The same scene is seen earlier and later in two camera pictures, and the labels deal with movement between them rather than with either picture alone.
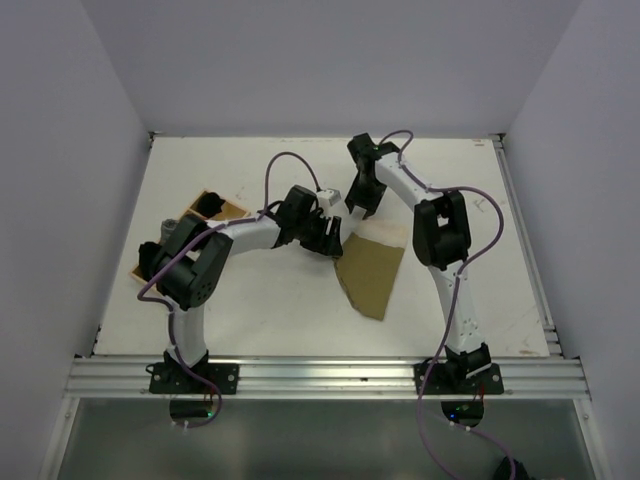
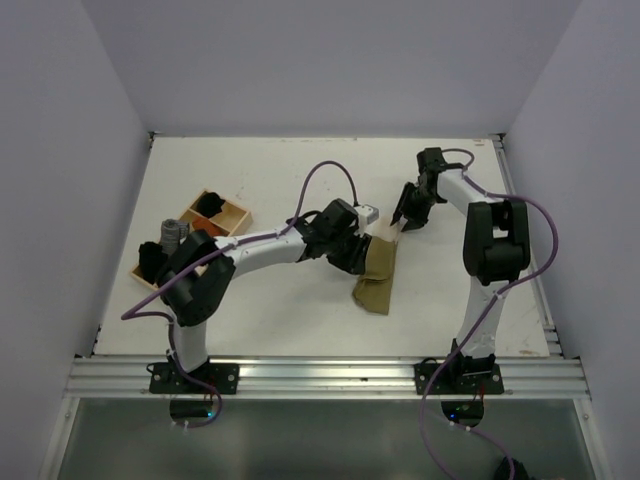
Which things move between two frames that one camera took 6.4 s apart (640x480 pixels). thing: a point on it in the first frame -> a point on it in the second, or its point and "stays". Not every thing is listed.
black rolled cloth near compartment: [148, 253] stays
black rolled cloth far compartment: [209, 204] stays
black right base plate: [450, 378] stays
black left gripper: [327, 244] -> [354, 262]
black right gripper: [356, 197] -> [416, 218]
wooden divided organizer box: [136, 273] stays
